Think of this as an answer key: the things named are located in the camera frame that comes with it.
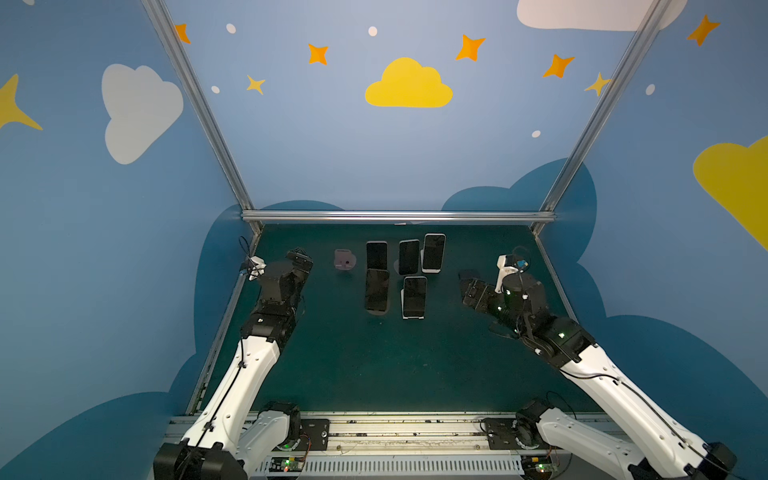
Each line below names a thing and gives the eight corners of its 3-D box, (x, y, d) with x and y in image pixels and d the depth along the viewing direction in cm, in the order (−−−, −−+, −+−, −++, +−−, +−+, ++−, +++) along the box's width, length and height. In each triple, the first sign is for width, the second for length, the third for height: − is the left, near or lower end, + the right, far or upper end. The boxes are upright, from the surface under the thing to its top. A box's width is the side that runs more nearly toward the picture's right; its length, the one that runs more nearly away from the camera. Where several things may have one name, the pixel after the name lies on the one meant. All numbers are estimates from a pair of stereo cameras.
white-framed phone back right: (422, 275, 109) (426, 251, 98) (420, 258, 115) (424, 233, 104) (441, 275, 109) (448, 251, 99) (439, 258, 115) (445, 233, 104)
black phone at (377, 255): (368, 276, 107) (366, 247, 95) (368, 269, 109) (366, 240, 97) (386, 276, 107) (387, 248, 95) (386, 269, 109) (387, 240, 97)
